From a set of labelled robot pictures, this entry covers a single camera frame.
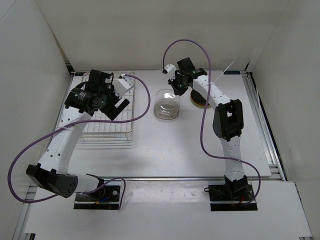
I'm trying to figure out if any black plate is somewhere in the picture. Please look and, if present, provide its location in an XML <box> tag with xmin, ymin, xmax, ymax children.
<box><xmin>190</xmin><ymin>90</ymin><xmax>205</xmax><ymax>106</ymax></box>

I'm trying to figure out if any grey plate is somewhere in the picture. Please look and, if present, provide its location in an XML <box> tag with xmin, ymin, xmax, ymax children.
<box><xmin>153</xmin><ymin>101</ymin><xmax>180</xmax><ymax>120</ymax></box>

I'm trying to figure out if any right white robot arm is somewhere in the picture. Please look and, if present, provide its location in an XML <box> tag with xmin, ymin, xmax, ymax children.
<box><xmin>163</xmin><ymin>57</ymin><xmax>248</xmax><ymax>200</ymax></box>

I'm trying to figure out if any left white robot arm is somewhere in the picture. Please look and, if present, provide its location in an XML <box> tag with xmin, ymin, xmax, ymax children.
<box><xmin>26</xmin><ymin>69</ymin><xmax>134</xmax><ymax>200</ymax></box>

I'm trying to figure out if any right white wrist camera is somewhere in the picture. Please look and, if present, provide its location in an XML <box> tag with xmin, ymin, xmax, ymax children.
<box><xmin>162</xmin><ymin>64</ymin><xmax>177</xmax><ymax>80</ymax></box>

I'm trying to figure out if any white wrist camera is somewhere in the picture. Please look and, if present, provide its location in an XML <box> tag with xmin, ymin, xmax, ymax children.
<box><xmin>162</xmin><ymin>64</ymin><xmax>177</xmax><ymax>80</ymax></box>
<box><xmin>112</xmin><ymin>74</ymin><xmax>135</xmax><ymax>98</ymax></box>

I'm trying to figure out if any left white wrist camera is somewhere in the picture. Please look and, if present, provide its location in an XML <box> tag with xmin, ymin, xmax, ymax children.
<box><xmin>112</xmin><ymin>74</ymin><xmax>135</xmax><ymax>98</ymax></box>

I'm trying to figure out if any metal wire dish rack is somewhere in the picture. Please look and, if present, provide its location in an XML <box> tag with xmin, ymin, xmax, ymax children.
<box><xmin>80</xmin><ymin>87</ymin><xmax>135</xmax><ymax>142</ymax></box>

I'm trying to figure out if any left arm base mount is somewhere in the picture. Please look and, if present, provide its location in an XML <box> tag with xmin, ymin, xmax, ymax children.
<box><xmin>73</xmin><ymin>179</ymin><xmax>122</xmax><ymax>210</ymax></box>

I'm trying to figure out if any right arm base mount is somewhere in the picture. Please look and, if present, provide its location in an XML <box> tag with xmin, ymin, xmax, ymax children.
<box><xmin>203</xmin><ymin>184</ymin><xmax>258</xmax><ymax>212</ymax></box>

